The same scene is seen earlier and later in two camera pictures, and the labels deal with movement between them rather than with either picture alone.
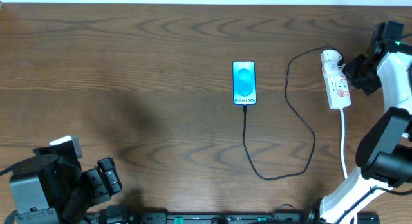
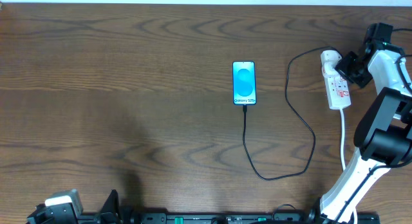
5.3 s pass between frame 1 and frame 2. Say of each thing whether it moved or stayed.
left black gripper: moved
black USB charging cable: stayed
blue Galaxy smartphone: stayed
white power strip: stayed
